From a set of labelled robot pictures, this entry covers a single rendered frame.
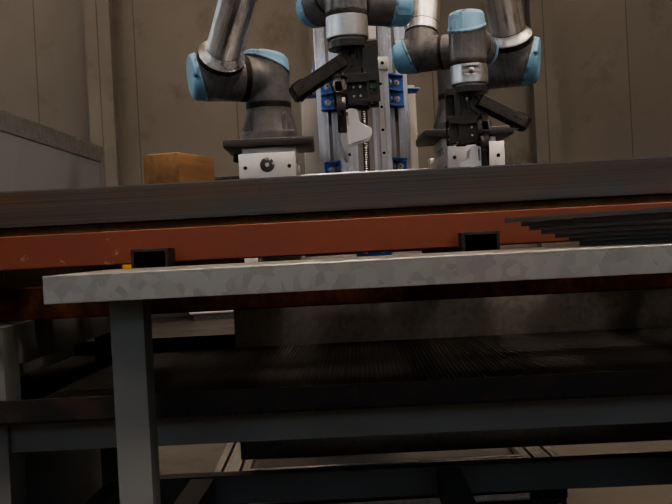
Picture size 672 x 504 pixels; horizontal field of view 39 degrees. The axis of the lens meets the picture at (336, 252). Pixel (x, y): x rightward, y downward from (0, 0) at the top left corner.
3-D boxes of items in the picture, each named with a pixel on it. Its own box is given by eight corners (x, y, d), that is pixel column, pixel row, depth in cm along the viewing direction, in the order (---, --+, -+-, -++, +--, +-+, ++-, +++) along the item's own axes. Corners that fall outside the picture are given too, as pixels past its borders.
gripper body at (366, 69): (381, 104, 165) (377, 35, 165) (331, 107, 165) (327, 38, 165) (379, 111, 173) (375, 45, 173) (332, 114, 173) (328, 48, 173)
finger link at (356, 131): (373, 158, 166) (370, 105, 166) (340, 160, 166) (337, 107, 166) (373, 160, 169) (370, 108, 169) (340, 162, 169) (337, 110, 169)
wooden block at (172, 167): (179, 185, 140) (178, 151, 140) (143, 188, 142) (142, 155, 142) (216, 188, 151) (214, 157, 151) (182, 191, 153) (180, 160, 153)
